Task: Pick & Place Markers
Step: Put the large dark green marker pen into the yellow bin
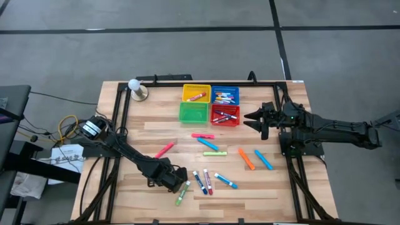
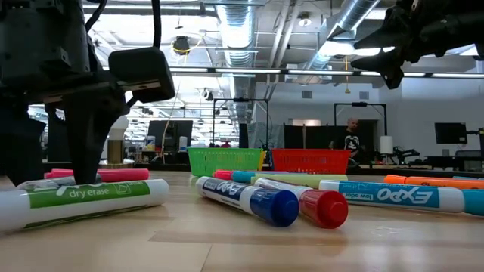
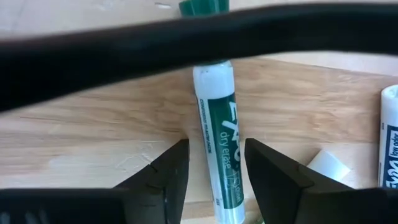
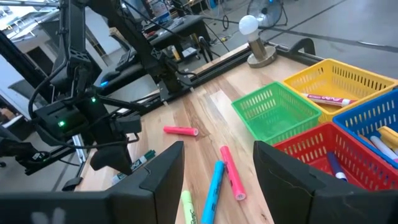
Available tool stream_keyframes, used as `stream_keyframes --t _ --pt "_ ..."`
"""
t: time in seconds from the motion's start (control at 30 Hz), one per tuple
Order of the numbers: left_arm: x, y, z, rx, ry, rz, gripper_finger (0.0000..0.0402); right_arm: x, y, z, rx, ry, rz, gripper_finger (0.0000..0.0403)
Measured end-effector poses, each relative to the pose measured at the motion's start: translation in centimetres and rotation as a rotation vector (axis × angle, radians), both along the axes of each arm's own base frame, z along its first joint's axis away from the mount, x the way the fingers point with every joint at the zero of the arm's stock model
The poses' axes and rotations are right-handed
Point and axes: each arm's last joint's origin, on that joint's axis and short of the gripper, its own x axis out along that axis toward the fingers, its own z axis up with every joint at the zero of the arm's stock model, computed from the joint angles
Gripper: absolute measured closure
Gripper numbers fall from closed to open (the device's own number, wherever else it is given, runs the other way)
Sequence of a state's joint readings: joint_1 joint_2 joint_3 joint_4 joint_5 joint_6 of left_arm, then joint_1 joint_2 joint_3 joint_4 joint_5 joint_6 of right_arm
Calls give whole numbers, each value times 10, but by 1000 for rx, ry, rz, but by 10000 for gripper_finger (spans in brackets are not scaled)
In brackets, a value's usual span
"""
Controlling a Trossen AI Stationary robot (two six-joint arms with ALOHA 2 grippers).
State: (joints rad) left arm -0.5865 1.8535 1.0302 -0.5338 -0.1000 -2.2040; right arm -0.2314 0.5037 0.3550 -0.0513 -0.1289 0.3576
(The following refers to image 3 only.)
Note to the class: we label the dark green Expo marker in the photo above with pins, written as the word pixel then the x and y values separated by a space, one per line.
pixel 219 124

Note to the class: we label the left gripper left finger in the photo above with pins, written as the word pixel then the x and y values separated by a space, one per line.
pixel 161 199

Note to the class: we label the light green Expo marker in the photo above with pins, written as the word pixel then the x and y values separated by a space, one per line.
pixel 329 165

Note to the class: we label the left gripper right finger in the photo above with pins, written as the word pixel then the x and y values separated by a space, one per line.
pixel 280 196

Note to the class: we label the blue Expo marker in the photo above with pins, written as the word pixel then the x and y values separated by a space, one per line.
pixel 388 140

